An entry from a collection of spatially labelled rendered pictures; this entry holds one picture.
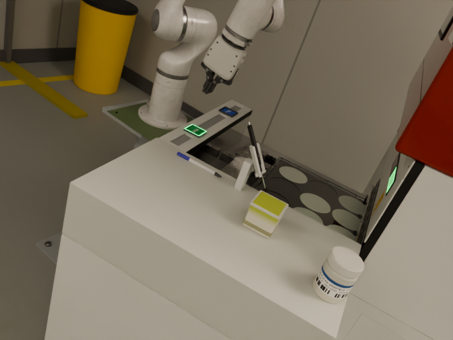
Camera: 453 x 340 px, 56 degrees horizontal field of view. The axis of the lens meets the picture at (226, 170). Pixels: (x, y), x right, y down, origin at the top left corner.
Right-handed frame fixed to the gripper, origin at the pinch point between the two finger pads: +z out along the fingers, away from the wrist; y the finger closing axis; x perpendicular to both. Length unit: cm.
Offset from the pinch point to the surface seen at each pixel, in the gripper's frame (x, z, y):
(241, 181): 19.6, 7.4, -26.0
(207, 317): 49, 21, -39
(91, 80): -167, 130, 143
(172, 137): 10.1, 15.7, -0.9
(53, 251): -11, 118, 31
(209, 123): -11.5, 15.5, -2.9
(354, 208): -15, 10, -57
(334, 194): -18, 12, -50
